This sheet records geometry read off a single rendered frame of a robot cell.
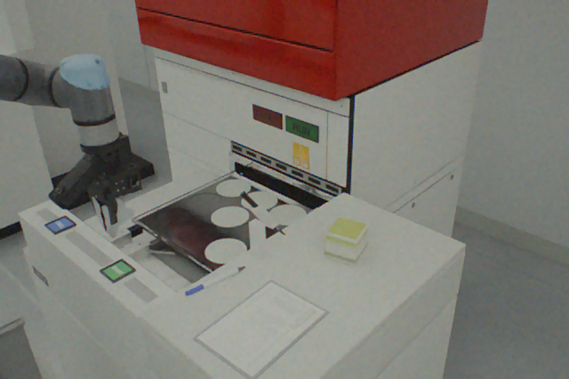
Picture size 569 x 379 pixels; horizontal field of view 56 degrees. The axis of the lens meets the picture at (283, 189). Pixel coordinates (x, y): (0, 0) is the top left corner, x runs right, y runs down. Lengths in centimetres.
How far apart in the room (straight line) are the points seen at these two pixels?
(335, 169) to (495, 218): 174
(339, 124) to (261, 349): 61
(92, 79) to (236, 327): 50
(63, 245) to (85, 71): 49
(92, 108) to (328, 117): 60
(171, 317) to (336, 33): 68
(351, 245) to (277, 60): 51
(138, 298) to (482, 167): 217
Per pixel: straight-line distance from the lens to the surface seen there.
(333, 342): 98
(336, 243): 113
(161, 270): 131
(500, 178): 292
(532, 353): 246
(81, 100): 99
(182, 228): 141
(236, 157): 166
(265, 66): 139
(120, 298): 113
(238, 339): 99
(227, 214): 144
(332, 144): 137
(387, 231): 126
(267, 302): 105
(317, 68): 126
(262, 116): 152
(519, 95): 275
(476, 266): 283
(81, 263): 125
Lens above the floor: 167
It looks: 30 degrees down
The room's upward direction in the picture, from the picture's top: 1 degrees counter-clockwise
